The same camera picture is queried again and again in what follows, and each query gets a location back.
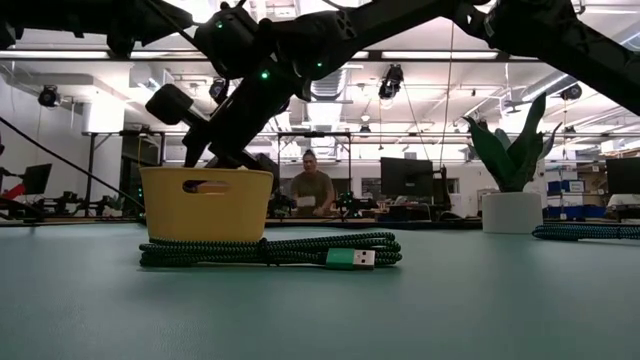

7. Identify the person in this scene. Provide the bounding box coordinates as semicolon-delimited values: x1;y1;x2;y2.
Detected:
289;148;337;218

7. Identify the black ceiling spotlight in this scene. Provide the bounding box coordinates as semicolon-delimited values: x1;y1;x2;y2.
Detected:
37;84;62;109
208;77;231;101
559;83;584;103
377;63;406;101

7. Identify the black metal frame stand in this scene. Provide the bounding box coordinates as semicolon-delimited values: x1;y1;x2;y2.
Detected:
276;130;354;222

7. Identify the yellow plastic basket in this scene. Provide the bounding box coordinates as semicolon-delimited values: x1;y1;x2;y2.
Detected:
139;166;275;244

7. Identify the green artificial plant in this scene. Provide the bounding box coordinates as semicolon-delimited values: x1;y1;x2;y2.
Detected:
462;92;564;194

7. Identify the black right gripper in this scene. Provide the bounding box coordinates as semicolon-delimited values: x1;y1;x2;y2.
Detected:
144;67;307;171

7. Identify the green table mat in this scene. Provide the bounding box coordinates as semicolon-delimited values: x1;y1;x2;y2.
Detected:
0;222;640;360

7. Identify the black cabinet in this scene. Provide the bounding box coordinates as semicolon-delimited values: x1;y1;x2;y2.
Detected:
118;130;167;218

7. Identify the teal braided USB cable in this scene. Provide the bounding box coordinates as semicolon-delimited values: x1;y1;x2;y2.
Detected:
531;222;640;243

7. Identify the silver ceiling air duct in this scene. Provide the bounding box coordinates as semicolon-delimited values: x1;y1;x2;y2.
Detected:
307;67;354;157

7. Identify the thin black cable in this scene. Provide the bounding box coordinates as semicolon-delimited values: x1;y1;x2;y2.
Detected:
0;116;146;211

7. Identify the black monitor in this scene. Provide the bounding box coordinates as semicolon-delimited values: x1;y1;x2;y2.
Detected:
379;157;435;199
19;163;53;197
605;157;640;197

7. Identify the blue storage bin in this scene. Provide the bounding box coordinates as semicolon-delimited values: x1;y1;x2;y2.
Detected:
547;204;609;221

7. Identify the green braided USB cable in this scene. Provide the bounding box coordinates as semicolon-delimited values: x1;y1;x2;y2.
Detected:
138;231;404;272

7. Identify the black aluminium table frame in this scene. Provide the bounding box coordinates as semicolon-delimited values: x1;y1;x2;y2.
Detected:
0;217;640;232

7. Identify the white plant pot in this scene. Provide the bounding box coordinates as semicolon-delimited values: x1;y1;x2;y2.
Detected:
481;191;545;236

